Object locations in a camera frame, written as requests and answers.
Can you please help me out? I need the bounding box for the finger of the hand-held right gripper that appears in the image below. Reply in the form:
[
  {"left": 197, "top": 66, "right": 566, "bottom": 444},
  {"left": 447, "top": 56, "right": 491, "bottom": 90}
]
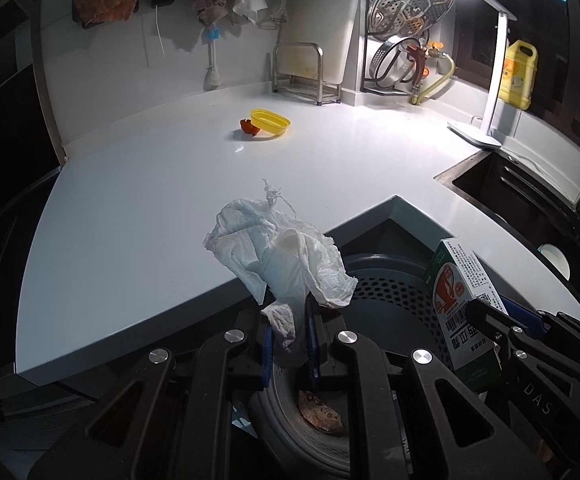
[
  {"left": 465, "top": 299, "right": 527, "bottom": 349},
  {"left": 500, "top": 296, "right": 580, "bottom": 387}
]

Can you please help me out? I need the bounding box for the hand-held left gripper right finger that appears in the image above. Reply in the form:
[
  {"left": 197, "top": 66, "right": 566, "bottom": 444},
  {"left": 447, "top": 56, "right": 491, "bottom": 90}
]
[{"left": 305, "top": 305, "right": 554, "bottom": 480}]

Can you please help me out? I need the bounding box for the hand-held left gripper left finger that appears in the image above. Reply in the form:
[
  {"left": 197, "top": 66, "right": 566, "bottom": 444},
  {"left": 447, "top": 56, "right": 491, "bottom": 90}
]
[{"left": 27, "top": 310, "right": 274, "bottom": 480}]

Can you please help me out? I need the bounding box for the green and white carton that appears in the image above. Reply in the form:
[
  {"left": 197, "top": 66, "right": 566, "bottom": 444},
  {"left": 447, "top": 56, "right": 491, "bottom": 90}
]
[{"left": 423, "top": 237, "right": 510, "bottom": 394}]

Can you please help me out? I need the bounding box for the white tissue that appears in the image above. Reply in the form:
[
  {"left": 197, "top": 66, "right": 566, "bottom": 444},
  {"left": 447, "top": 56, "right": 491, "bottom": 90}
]
[{"left": 202, "top": 177, "right": 359, "bottom": 372}]

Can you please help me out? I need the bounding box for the dark grey trash bin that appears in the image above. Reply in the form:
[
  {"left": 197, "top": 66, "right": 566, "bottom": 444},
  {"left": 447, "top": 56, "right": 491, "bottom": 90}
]
[{"left": 247, "top": 250, "right": 476, "bottom": 480}]

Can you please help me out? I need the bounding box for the white bowl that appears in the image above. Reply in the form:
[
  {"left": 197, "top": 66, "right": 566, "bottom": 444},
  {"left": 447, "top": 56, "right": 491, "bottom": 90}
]
[{"left": 537, "top": 243, "right": 571, "bottom": 282}]

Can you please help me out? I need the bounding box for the black kitchen sink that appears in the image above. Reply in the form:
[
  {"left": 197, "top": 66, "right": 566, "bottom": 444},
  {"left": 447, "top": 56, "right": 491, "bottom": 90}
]
[{"left": 432, "top": 147, "right": 580, "bottom": 311}]

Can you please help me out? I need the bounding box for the white desk lamp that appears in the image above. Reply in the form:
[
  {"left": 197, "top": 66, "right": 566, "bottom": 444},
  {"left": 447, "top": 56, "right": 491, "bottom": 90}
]
[{"left": 407, "top": 0, "right": 519, "bottom": 151}]

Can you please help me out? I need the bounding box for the yellow oval dish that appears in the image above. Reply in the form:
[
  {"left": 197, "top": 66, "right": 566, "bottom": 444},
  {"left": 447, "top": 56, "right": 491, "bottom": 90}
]
[{"left": 249, "top": 108, "right": 292, "bottom": 137}]

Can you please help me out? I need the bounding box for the yellow detergent bottle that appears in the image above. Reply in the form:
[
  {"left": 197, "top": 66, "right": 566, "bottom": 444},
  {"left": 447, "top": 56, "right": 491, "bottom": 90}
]
[{"left": 497, "top": 39, "right": 539, "bottom": 111}]

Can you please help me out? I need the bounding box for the black lid rack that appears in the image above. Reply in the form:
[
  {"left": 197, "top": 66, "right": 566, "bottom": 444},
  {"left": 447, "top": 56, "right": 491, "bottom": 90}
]
[{"left": 361, "top": 22, "right": 432, "bottom": 97}]

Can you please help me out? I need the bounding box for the steel cutting board rack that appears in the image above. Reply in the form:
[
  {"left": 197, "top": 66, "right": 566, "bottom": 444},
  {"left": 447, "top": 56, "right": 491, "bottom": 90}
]
[{"left": 271, "top": 42, "right": 342, "bottom": 107}]

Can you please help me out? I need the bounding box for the perforated steel steamer plate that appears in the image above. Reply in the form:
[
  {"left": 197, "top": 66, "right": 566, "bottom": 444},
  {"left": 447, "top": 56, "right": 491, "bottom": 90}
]
[{"left": 369, "top": 0, "right": 459, "bottom": 44}]

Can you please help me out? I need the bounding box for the white cutting board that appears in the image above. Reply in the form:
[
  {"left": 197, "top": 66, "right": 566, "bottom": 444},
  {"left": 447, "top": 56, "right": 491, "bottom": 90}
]
[{"left": 275, "top": 0, "right": 362, "bottom": 87}]

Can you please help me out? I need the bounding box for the white plastic strip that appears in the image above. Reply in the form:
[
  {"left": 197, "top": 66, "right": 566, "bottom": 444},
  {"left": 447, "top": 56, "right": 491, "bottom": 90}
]
[{"left": 152, "top": 5, "right": 167, "bottom": 57}]

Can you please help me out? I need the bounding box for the white peeler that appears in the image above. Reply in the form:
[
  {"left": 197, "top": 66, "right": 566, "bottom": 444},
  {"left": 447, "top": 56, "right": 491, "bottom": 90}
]
[{"left": 269, "top": 0, "right": 292, "bottom": 31}]

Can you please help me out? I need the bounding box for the white hanging cloth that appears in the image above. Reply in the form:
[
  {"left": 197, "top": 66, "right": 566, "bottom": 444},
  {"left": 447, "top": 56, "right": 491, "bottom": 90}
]
[{"left": 229, "top": 0, "right": 270, "bottom": 26}]

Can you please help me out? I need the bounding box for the grey brown hanging rag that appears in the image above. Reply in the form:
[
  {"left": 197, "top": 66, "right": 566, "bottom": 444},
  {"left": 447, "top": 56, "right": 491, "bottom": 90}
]
[{"left": 192, "top": 0, "right": 229, "bottom": 24}]

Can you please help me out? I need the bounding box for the orange brown hanging cloth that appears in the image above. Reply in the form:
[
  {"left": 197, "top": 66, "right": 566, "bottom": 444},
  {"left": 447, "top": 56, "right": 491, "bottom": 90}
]
[{"left": 71, "top": 0, "right": 152, "bottom": 27}]

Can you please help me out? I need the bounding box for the yellow gas hose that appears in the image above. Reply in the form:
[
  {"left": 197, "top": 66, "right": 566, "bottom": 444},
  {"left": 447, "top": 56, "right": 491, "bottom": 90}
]
[{"left": 409, "top": 54, "right": 457, "bottom": 107}]

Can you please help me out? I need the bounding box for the white handled brush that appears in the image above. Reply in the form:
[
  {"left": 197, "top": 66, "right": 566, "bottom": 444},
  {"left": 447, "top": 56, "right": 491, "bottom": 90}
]
[{"left": 201, "top": 24, "right": 224, "bottom": 92}]

